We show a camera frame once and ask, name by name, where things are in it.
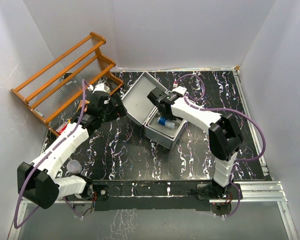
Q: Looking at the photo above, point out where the blue white tube bottle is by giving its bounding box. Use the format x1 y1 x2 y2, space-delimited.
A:
157 116 176 129

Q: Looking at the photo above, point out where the grey metal case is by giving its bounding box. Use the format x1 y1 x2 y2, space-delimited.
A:
122 71 187 149

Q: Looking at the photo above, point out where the grey divider tray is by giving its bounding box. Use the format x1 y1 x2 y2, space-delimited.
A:
147 111 186 138

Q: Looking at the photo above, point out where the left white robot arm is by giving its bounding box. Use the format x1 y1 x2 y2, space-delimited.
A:
17 90 127 209

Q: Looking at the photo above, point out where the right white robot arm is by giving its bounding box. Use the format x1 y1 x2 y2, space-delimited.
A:
147 86 244 199

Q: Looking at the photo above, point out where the orange patterned packet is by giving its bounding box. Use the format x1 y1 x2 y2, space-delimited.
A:
76 100 90 113

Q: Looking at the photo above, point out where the wooden shelf rack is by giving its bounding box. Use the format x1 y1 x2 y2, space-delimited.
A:
10 32 124 136

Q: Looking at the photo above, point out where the red white small box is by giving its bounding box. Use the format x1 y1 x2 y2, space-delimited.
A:
56 121 69 135

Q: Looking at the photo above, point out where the clear plastic cup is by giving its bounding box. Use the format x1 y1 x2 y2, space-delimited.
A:
66 160 83 174

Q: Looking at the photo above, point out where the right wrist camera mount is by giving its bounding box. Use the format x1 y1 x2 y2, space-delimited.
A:
172 83 187 97

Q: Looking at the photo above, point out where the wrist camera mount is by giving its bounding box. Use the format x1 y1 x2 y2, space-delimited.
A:
172 83 187 97
87 83 111 97

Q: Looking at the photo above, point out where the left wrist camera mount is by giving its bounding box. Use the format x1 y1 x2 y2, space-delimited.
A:
87 83 111 97

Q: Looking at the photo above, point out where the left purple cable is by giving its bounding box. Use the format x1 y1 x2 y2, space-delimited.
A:
12 79 93 230

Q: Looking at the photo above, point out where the purple cable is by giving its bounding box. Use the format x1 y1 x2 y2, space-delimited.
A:
12 79 93 230
174 73 267 218

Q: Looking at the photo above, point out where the black base frame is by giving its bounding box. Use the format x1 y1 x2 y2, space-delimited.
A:
88 180 243 211

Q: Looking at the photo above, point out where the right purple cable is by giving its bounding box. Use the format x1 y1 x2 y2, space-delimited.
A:
174 73 267 218

